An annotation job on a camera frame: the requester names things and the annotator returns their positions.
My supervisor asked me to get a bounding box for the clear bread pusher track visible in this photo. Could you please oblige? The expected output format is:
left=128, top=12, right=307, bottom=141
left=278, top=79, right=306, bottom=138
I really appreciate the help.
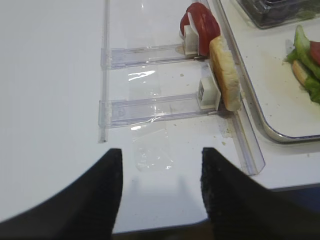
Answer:
left=98, top=93, right=221, bottom=128

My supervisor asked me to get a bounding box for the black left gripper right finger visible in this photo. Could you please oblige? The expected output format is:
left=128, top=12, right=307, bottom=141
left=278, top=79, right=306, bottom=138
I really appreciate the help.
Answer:
left=200, top=147, right=320, bottom=240

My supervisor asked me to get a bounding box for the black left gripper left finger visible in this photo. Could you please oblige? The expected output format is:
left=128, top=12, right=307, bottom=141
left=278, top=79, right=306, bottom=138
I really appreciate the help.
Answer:
left=0, top=148, right=123, bottom=240

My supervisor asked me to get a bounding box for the tomato slice on lettuce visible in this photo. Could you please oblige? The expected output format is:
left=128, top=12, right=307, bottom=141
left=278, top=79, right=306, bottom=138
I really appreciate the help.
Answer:
left=309, top=40, right=320, bottom=65

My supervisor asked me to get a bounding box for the white tomato pusher block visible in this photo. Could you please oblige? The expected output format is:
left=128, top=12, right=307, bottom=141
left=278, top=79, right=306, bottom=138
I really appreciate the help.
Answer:
left=180, top=12, right=199, bottom=55

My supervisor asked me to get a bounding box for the clear acrylic rail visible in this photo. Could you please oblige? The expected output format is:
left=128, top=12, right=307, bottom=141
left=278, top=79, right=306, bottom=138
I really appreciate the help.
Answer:
left=201, top=0, right=266, bottom=176
left=98, top=0, right=110, bottom=144

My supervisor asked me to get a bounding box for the clear plastic container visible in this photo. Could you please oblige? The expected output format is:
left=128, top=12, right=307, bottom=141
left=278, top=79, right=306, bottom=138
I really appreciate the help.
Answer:
left=237, top=0, right=320, bottom=29

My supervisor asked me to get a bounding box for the white bread slice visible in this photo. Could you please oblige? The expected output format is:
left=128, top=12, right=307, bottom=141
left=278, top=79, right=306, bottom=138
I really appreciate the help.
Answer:
left=209, top=35, right=241, bottom=112

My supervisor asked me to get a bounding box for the white metal tray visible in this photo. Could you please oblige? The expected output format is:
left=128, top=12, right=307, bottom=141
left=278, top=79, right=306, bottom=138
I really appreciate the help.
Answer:
left=217, top=0, right=320, bottom=143

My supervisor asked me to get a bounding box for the green lettuce leaf on tray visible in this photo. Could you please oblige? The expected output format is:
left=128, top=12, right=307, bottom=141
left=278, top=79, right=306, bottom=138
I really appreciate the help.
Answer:
left=285, top=25, right=320, bottom=104

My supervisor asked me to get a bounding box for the clear tomato pusher track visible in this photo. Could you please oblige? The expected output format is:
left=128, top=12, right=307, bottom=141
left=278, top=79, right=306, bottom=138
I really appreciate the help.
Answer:
left=109, top=43, right=202, bottom=70

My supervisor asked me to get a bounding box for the bottom bun on tray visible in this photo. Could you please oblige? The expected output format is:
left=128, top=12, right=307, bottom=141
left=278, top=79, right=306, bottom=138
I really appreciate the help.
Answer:
left=292, top=60, right=310, bottom=86

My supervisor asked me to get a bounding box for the white bread pusher block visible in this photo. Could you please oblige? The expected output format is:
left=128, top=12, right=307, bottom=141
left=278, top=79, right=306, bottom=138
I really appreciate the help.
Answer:
left=197, top=65, right=222, bottom=111

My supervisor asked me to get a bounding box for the clear rear acrylic rail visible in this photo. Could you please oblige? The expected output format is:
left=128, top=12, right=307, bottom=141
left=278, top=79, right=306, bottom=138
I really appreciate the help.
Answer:
left=98, top=0, right=110, bottom=144

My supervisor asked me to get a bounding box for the clear front acrylic rail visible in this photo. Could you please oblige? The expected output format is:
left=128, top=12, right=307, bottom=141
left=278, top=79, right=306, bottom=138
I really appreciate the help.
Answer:
left=201, top=0, right=266, bottom=176

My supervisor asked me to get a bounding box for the red tomato slices stack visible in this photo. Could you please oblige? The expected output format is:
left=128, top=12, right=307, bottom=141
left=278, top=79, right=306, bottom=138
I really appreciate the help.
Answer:
left=180, top=2, right=221, bottom=57

